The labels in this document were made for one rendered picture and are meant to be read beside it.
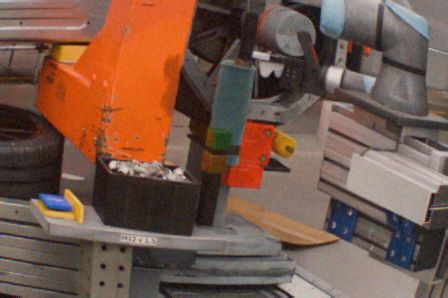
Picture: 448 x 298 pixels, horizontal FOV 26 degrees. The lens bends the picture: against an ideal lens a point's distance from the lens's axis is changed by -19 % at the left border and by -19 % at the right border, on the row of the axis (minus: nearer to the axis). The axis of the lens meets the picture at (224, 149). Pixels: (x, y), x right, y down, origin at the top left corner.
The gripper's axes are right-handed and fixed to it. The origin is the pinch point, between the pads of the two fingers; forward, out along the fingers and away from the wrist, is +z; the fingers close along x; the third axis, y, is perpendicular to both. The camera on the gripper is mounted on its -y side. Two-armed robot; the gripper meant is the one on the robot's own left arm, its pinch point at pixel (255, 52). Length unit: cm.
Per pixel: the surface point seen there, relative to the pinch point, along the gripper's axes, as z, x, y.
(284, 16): -5.2, 2.7, -11.9
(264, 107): 0.7, 19.4, 15.0
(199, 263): 9, 17, 61
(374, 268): -31, 107, 71
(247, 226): 6, 46, 52
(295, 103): -5.8, 25.9, 12.5
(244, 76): 1.5, -0.5, 6.8
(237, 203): 42, 151, 64
